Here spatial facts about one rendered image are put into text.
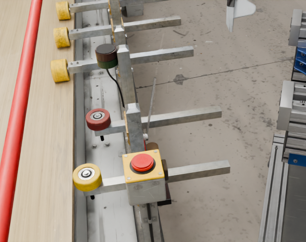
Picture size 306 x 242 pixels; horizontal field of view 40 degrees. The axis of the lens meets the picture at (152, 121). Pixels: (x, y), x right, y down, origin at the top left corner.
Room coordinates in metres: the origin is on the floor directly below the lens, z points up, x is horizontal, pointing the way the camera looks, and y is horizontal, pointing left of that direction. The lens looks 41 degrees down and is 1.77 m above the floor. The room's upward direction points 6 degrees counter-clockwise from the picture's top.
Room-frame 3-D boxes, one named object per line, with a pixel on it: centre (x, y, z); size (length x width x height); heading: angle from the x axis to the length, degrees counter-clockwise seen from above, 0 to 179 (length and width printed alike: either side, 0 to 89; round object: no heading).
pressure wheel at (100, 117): (1.07, 0.18, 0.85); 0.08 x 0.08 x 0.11
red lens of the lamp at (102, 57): (1.03, 0.11, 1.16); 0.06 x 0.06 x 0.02
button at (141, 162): (0.53, 0.03, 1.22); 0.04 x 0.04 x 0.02
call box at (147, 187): (0.53, 0.03, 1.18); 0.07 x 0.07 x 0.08; 4
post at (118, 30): (1.28, 0.08, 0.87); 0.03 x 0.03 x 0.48; 4
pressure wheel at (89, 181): (0.81, 0.20, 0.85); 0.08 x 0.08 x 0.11
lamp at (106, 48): (1.03, 0.11, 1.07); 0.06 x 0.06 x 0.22; 4
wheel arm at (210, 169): (0.83, 0.00, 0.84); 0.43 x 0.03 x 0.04; 94
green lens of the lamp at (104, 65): (1.03, 0.11, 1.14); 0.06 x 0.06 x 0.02
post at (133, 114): (0.79, 0.05, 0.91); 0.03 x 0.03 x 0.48; 4
